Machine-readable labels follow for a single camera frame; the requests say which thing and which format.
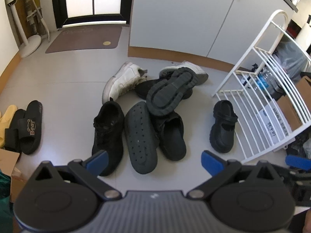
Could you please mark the black lace-up sneaker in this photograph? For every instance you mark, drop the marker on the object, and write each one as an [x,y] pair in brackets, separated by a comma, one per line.
[143,88]
[109,136]

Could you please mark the black plastic bag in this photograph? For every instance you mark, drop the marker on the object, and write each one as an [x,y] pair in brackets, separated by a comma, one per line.
[300,145]

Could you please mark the white cabinet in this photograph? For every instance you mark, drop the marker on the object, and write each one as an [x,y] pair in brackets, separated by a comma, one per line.
[182,17]

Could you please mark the white standing fan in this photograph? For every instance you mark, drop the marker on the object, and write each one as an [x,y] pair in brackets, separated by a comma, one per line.
[26,46]

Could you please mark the white lace-up sneaker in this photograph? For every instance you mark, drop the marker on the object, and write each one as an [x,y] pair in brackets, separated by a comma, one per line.
[121,80]
[192,68]

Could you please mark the green cloth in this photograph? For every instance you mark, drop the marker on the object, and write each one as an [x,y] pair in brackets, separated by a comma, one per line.
[3,199]

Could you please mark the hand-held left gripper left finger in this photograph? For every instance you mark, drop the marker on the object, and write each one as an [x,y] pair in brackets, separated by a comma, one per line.
[97,162]

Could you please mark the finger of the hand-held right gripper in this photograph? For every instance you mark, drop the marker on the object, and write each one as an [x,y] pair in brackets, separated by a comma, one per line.
[297,162]

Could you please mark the brown doormat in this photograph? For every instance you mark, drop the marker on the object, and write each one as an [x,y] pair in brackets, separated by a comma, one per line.
[82,37]

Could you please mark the black slide sandal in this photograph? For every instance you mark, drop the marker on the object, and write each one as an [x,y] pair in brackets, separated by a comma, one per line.
[30,126]
[13,126]

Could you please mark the yellow slipper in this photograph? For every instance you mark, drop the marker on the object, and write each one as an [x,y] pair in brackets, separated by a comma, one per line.
[11,111]

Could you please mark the black framed glass door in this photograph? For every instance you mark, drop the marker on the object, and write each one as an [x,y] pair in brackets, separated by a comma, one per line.
[57,2]

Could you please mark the black rubber clog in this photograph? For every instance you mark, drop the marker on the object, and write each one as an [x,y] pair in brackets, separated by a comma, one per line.
[167,94]
[223,126]

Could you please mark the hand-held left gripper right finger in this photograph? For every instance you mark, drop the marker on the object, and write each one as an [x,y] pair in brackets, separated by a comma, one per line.
[212,162]

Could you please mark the flat mop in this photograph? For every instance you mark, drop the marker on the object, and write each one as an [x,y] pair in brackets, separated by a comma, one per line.
[34,14]

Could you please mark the white printed box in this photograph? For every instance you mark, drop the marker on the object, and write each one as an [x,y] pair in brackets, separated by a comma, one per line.
[274,123]

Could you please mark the brown cardboard box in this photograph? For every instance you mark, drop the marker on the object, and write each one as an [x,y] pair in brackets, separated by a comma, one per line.
[295,102]

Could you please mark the cardboard box red print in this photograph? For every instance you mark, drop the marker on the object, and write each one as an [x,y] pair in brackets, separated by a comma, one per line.
[9,165]

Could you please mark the white shoe rack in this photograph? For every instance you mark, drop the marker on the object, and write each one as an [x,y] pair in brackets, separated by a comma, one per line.
[264,29]

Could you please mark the clear water bottle blue label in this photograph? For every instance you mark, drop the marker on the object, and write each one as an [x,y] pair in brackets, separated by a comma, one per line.
[266,81]

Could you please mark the grey bag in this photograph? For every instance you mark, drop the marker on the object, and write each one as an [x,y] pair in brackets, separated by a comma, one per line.
[291,55]

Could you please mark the black knit clog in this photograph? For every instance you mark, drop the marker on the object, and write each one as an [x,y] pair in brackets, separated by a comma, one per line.
[141,138]
[172,138]

